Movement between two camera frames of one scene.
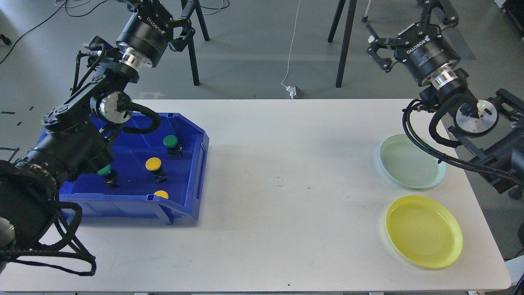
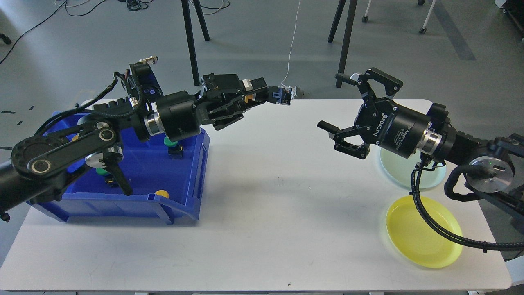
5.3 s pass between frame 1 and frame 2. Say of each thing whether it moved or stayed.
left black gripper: moved
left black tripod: stayed
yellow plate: stayed
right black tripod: stayed
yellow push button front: stayed
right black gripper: moved
